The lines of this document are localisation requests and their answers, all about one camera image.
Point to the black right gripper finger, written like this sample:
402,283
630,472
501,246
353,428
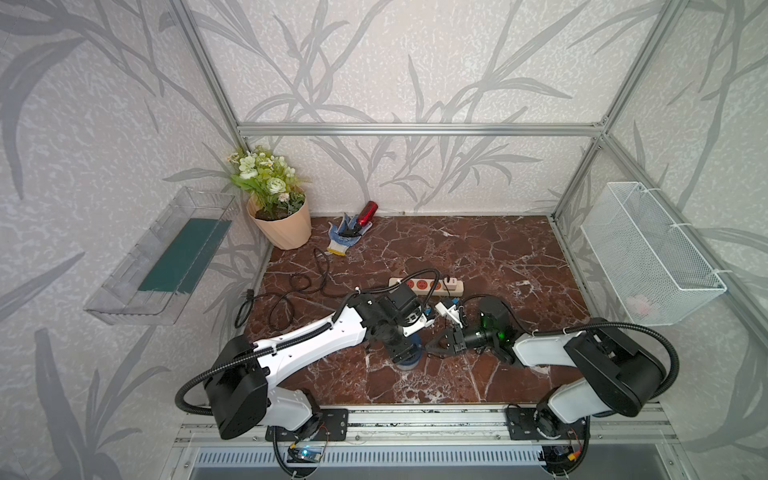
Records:
438,352
442,341

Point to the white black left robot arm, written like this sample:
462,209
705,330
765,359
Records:
242,389

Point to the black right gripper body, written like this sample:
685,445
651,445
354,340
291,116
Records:
459,341

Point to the white wire mesh basket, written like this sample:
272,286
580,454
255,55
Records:
643,250

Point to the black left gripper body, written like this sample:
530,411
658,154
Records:
399,347

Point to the green mat in shelf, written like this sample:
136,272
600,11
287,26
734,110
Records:
184,262

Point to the clear plastic wall shelf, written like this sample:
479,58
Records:
118,301

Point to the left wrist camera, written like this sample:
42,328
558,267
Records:
419,320

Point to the green white artificial flowers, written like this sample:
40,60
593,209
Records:
271,183

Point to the beige ribbed flower pot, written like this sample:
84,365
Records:
288,233

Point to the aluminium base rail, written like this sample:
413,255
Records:
476,441

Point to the white blue dotted glove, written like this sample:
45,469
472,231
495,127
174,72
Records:
339,245

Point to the beige red power strip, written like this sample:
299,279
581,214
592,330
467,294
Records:
422,286

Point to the pink item in basket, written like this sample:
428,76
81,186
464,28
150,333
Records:
640,306

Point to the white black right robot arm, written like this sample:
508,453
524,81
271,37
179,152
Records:
622,366

